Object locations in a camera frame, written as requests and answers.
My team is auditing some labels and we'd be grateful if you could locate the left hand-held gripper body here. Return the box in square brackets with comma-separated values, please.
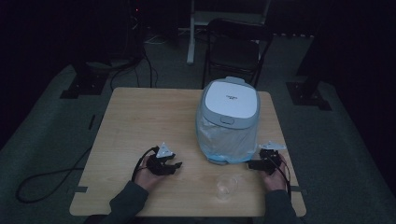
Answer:
[146, 142, 176, 176]

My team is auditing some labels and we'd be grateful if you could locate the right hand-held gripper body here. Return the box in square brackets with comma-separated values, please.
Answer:
[259, 140, 288, 175]

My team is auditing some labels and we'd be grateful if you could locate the white grey lidded trash can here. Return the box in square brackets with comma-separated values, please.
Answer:
[195, 76, 262, 165]

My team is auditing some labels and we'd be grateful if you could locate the person's left hand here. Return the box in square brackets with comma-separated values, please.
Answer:
[134, 157, 166, 191]

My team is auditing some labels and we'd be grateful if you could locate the person's right hand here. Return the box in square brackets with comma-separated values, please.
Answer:
[261, 154, 290, 191]

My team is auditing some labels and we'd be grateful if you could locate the translucent plastic trash bag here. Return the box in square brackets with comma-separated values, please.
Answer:
[196, 117, 261, 164]

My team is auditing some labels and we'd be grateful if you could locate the grey tape piece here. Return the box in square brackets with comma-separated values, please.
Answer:
[290, 185, 308, 196]
[66, 186, 90, 195]

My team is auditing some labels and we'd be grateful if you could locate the small black strip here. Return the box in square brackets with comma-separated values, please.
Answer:
[87, 114, 97, 132]

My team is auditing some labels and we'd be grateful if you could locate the black folding chair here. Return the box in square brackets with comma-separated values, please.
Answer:
[201, 18, 276, 91]

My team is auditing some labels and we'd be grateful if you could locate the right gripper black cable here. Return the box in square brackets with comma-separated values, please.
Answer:
[270, 154, 292, 198]

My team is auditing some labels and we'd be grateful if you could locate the black stand base plate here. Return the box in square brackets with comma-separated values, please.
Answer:
[285, 81, 332, 112]
[59, 61, 109, 100]

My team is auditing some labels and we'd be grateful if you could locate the bundle of black cables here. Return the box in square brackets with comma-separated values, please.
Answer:
[108, 43, 159, 91]

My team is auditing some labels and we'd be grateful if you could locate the long black floor cable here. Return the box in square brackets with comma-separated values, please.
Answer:
[15, 145, 93, 205]

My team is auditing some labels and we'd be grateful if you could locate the white desk frame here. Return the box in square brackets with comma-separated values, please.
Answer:
[185, 0, 273, 65]

